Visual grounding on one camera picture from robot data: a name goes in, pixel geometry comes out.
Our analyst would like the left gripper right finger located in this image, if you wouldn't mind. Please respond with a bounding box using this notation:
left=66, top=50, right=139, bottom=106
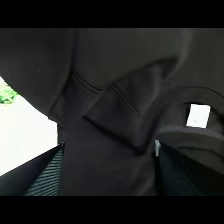
left=153, top=139, right=205, bottom=197

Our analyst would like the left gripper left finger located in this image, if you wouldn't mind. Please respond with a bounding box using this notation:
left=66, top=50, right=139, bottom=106
left=0, top=142, right=65, bottom=197

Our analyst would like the black long-sleeved shirt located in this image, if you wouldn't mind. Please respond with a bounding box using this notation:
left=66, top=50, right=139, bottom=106
left=0, top=28, right=224, bottom=197

